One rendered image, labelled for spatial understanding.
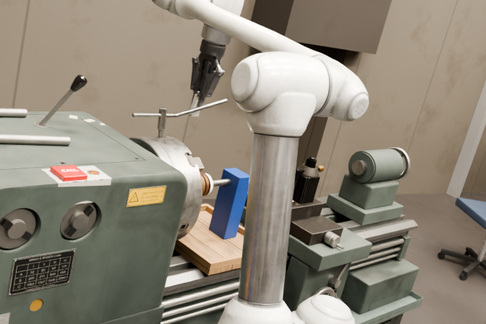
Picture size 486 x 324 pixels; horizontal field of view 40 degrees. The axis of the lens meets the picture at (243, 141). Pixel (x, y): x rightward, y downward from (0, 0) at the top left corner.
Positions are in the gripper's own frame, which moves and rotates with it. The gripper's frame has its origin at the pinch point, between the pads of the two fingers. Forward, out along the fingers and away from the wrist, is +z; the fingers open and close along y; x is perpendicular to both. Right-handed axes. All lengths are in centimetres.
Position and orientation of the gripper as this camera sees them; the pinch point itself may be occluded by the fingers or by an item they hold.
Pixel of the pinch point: (197, 105)
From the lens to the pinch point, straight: 204.2
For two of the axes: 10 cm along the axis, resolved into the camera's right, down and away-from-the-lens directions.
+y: -6.8, -3.9, 6.2
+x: -6.8, 0.2, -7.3
